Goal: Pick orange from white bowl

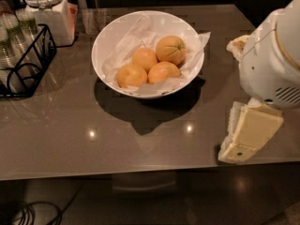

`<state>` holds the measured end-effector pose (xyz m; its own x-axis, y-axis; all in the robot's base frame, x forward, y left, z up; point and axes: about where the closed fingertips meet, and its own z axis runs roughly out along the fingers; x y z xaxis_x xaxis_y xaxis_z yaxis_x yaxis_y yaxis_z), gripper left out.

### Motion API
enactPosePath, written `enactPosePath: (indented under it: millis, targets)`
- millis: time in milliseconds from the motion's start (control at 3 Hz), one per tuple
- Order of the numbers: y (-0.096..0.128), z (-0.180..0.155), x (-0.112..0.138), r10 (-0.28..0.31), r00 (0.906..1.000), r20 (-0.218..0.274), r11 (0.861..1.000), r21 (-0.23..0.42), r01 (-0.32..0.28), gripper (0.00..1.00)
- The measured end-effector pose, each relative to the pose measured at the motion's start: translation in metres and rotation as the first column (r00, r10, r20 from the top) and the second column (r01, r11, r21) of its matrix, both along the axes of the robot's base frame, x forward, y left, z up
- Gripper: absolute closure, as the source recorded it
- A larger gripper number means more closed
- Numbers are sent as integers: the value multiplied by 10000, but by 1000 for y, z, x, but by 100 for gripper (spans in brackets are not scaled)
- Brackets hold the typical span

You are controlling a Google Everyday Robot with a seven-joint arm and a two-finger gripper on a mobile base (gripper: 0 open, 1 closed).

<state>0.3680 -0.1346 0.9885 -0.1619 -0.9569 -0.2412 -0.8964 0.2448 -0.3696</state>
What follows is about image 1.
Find stacked clear cups middle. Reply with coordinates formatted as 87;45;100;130
2;13;28;54

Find orange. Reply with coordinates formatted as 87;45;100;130
156;36;187;66
116;64;147;88
131;47;158;72
148;62;181;84

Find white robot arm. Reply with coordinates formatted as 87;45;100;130
218;0;300;163

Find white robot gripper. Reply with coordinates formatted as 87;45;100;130
217;7;300;164

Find stacked clear cups front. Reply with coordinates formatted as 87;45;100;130
0;26;19;69

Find white lidded ceramic jar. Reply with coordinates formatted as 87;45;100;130
24;0;78;47

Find white ceramic bowl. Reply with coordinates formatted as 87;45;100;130
91;9;205;99

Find stacked clear cups rear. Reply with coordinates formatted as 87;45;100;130
16;8;38;41

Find black cable on floor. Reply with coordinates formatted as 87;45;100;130
10;185;83;225

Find stacked clear cups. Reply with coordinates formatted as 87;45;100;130
0;26;19;69
2;13;28;54
16;8;38;41

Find black wire rack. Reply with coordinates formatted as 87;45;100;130
0;23;58;98

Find white paper liner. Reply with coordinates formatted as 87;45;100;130
101;14;212;98

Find clear glass container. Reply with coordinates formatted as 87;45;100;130
82;8;110;34

